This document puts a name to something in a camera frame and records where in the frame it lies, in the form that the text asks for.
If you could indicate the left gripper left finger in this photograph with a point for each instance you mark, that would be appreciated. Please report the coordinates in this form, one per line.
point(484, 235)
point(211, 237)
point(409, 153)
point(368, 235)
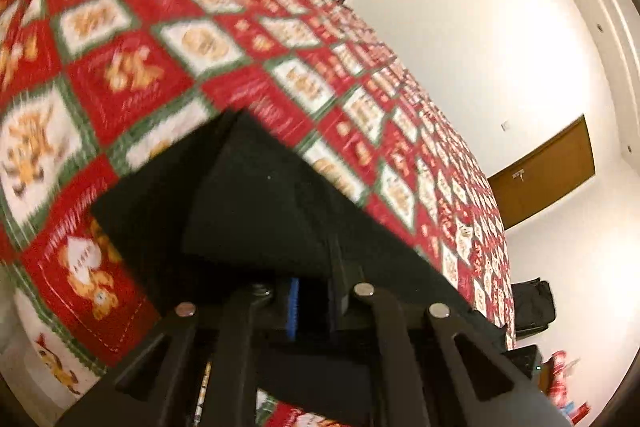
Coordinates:
point(276, 307)

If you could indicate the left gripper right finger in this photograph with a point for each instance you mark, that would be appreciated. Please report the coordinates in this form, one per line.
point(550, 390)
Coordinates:
point(345, 308)

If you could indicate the black pants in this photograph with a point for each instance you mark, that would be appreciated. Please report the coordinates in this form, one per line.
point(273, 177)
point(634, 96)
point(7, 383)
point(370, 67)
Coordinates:
point(228, 207)

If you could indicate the black bag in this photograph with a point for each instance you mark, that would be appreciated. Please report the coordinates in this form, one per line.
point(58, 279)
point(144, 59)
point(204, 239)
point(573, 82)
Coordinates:
point(534, 308)

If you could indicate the brown wooden door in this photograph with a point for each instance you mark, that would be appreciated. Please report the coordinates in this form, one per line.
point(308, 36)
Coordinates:
point(552, 171)

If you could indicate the red white item on floor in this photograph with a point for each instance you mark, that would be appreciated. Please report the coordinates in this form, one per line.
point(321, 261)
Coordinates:
point(559, 369)

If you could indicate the red patchwork bedspread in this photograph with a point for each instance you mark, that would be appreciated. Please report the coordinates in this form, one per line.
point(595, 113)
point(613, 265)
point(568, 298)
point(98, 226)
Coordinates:
point(93, 89)

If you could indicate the silver door handle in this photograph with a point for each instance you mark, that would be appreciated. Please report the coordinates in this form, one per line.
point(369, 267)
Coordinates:
point(520, 175)

